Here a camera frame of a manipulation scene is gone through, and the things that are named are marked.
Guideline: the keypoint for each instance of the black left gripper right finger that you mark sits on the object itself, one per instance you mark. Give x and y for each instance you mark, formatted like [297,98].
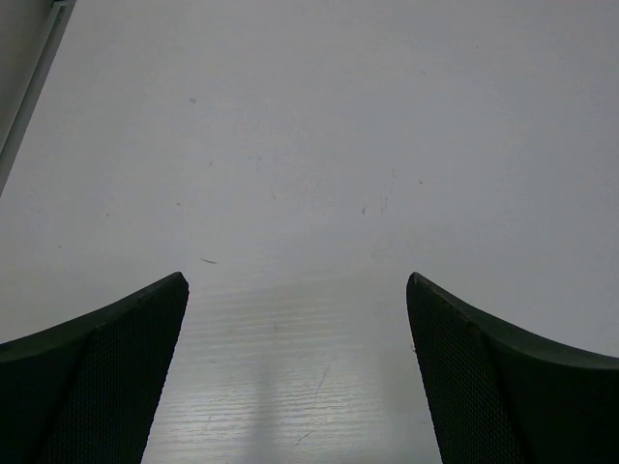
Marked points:
[497,393]

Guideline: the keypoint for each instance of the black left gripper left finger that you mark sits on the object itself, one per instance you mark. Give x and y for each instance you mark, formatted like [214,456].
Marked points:
[87,390]

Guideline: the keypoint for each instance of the aluminium table edge rail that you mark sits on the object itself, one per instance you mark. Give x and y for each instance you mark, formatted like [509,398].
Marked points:
[31,33]

